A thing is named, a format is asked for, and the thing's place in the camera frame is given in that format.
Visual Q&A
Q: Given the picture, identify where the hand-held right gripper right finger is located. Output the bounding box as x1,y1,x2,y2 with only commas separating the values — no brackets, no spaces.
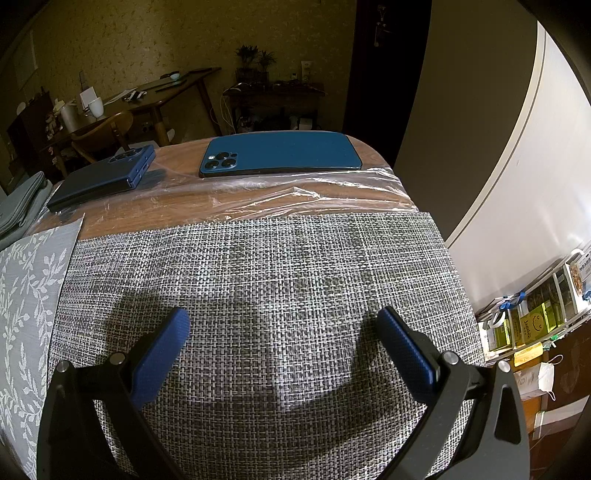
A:
375,306,531,480

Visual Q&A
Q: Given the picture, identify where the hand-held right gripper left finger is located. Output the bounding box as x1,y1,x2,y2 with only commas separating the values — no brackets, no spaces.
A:
37,307,191,480

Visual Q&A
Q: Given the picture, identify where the yellow tag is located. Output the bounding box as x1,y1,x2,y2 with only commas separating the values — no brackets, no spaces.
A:
513,344,544,368

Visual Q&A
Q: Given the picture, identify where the yellow-green smiley packet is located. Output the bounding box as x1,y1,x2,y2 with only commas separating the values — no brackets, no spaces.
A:
517,307,550,345

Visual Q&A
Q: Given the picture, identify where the white face mask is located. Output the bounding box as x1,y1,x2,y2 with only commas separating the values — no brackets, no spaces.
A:
515,362,557,400

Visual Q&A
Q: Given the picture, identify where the grey woven placemat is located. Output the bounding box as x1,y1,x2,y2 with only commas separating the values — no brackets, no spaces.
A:
48,208,488,480

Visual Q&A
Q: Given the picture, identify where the grey leaf-print placemat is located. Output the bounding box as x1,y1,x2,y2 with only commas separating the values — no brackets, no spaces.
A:
0,215,85,472

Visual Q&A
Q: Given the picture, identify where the white storage rack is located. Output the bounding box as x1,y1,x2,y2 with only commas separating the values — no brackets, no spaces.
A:
475,247,591,354

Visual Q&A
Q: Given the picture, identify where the dark blue foldable phone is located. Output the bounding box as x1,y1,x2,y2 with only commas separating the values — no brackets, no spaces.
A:
46,144,157,213

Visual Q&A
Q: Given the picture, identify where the clear plastic sheet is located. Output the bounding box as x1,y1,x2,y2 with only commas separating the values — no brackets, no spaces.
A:
99,166,419,223

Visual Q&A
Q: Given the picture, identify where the grey zip pouch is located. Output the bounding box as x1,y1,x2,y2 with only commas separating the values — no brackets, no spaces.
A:
0,172,51,241

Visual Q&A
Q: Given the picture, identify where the wooden chair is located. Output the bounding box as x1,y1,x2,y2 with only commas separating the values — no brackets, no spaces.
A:
71,111,134,165

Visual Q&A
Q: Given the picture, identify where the blue smartphone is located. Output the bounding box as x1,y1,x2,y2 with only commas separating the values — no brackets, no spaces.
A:
198,131,362,178

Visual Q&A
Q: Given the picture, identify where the white cylinder container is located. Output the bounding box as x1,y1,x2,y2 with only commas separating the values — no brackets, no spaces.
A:
60,104,85,133

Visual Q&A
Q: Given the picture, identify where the wooden desk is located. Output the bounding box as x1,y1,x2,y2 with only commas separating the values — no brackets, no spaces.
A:
60,68,222,148

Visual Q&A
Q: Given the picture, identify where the dark wooden cabinet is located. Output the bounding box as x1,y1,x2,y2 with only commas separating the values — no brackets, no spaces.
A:
4,90,54,185

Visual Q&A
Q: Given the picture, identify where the dark door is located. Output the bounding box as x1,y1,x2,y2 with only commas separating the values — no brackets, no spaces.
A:
342,0,432,162

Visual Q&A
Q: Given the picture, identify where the dark wooden side table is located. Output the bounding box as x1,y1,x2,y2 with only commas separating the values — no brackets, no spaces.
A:
224,83,326,133

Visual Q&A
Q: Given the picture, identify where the white cable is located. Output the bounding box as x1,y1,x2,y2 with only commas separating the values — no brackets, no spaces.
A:
221,90,234,134

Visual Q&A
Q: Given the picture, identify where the metal door handle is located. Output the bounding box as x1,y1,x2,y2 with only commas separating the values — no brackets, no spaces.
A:
373,4,393,47

